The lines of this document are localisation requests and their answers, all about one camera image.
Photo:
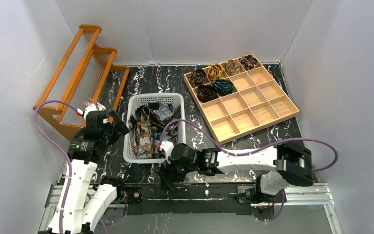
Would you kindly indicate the orange wooden rack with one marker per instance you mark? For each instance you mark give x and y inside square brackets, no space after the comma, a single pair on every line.
[78,80]

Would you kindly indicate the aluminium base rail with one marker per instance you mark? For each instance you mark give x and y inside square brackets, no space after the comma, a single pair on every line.
[214,208]

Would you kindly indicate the rolled blue black tie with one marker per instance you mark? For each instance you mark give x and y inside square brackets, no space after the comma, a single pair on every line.
[223,86]

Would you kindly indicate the dark camouflage tie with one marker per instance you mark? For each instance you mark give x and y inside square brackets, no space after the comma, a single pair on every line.
[147,109]

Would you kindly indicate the rolled yellow tie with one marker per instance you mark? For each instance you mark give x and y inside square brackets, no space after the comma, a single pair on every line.
[214,72]

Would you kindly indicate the rolled brown multicolour tie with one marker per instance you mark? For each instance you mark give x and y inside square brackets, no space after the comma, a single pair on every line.
[231,68]

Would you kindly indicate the grey blue tie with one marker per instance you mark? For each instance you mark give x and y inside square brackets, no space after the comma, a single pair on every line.
[163,116]

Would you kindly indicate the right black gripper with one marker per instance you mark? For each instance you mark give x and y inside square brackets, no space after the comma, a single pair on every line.
[165,174]

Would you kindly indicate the rolled dark striped tie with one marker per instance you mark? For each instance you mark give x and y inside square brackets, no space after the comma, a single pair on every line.
[249,62]

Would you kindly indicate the rolled dark red tie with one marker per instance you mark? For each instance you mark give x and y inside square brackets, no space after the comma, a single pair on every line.
[206,93]

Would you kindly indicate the orange grey patterned tie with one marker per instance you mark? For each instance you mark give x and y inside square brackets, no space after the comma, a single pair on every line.
[141,133]

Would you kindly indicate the rolled dark brown tie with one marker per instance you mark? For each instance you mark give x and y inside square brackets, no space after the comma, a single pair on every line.
[198,77]

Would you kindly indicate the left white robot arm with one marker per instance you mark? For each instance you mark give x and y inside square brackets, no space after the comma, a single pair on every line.
[77,212]

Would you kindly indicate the wooden compartment tray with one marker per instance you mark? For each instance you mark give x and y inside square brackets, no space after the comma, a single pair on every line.
[258,101]

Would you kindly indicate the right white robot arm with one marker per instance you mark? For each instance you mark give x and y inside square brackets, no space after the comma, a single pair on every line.
[286,164]

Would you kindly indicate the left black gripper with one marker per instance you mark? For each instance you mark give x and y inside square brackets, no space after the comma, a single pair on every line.
[116,122]

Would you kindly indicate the white plastic basket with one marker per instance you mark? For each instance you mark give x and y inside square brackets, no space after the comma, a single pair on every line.
[144,99]

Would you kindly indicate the dark red purple tie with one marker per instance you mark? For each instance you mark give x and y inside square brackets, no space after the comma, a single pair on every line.
[173,139]

